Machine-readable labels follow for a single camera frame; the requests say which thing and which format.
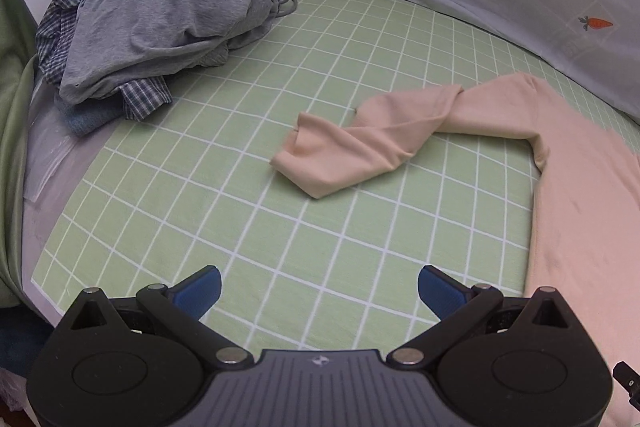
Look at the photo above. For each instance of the peach long-sleeve shirt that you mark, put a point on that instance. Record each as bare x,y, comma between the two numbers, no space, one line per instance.
575,207

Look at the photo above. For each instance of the green checked bed sheet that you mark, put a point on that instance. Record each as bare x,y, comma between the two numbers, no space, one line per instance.
250,207

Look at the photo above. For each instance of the green curtain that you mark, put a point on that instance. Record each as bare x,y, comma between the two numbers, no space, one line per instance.
10,132

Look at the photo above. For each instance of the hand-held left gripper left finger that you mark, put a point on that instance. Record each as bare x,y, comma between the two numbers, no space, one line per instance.
201,291

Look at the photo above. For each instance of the blue plaid shirt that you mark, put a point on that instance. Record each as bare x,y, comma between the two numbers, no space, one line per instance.
145,99

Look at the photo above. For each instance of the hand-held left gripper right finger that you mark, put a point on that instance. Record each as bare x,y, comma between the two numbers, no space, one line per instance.
439,293

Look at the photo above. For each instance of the clear plastic sheet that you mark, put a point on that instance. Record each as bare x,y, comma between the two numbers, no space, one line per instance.
50,147

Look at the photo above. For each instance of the grey sweatshirt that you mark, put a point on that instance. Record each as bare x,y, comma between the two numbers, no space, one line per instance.
160,7

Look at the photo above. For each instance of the blue denim garment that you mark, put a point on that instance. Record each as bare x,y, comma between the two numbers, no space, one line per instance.
90,119

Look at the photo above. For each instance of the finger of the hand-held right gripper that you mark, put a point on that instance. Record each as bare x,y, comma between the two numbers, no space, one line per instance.
623,374

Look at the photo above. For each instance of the dark blue cloth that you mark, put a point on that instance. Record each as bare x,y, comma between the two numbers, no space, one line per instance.
20,337

